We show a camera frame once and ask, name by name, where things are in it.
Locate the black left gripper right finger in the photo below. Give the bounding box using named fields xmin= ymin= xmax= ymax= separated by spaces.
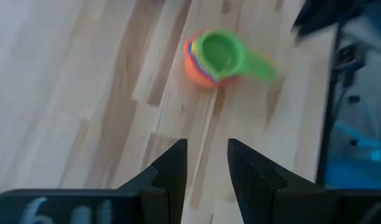
xmin=227 ymin=138 xmax=321 ymax=224

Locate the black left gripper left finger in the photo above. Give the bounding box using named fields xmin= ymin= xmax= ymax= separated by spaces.
xmin=117 ymin=138 xmax=188 ymax=224

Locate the orange measuring cup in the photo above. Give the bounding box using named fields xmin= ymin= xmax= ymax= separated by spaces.
xmin=183 ymin=30 xmax=241 ymax=91

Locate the blue measuring cup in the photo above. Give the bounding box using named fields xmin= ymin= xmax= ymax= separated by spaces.
xmin=191 ymin=51 xmax=225 ymax=84

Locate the green measuring cup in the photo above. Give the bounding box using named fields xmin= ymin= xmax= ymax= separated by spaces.
xmin=195 ymin=29 xmax=278 ymax=86

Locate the black aluminium rig frame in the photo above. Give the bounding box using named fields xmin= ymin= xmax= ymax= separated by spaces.
xmin=314 ymin=21 xmax=345 ymax=190

